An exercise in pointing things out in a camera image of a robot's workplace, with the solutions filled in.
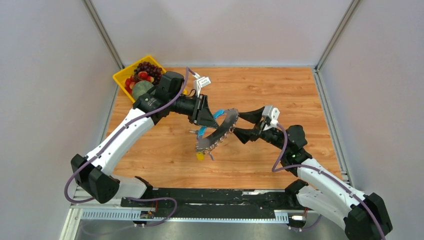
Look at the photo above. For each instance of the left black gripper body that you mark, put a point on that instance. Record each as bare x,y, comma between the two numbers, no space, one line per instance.
196,107

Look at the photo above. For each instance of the key with blue tag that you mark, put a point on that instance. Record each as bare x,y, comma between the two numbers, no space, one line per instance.
211,156

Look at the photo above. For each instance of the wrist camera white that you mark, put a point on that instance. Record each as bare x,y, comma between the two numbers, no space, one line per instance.
270,116
200,82

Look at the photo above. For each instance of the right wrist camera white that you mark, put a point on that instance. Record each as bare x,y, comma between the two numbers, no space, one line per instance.
270,116

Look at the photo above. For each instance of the green melon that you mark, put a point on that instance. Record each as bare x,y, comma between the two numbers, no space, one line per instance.
141,88

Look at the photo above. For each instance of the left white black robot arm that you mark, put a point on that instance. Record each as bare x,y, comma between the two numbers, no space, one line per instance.
93,172

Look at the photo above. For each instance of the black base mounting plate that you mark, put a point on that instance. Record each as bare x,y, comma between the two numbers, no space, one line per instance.
220,205

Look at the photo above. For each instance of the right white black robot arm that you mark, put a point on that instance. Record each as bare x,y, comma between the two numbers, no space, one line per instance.
362,216

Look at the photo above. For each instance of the yellow plastic fruit basket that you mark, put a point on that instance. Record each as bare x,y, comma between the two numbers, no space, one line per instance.
121,76

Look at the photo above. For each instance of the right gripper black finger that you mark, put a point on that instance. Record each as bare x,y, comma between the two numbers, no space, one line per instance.
254,116
246,135

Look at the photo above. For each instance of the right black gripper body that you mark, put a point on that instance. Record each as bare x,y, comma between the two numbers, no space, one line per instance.
272,135

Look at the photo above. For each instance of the metal key plate blue handle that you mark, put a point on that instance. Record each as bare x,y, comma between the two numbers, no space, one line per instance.
205,144

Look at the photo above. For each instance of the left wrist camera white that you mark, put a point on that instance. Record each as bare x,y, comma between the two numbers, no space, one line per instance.
200,82

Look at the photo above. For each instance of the dark purple grape bunch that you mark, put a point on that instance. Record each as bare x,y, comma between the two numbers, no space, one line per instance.
146,71

